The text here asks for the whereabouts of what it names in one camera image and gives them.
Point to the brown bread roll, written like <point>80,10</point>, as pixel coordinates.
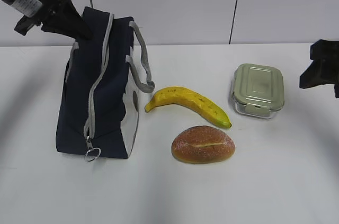
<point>202,145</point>

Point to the green lid glass container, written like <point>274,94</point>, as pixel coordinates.
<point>257,91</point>

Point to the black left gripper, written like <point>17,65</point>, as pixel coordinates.
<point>54,16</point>

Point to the yellow banana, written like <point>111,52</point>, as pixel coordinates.
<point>192,100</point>

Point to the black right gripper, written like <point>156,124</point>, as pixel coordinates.
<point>324,67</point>

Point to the navy blue lunch bag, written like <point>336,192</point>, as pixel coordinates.
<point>99,111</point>

